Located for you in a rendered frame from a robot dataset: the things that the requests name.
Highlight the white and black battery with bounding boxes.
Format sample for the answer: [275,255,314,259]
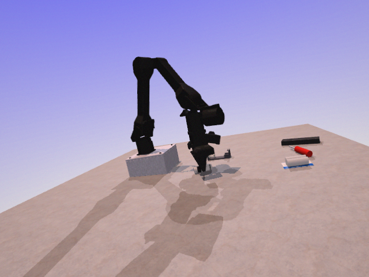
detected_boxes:
[194,164,212,174]

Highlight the red screwdriver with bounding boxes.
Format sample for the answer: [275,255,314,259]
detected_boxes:
[289,146,312,157]

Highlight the black rectangular bar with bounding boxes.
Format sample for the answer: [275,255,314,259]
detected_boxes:
[281,136,320,145]

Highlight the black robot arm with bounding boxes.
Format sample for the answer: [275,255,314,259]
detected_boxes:
[131,57,225,156]

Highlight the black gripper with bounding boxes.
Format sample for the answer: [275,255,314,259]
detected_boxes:
[187,126,215,172]

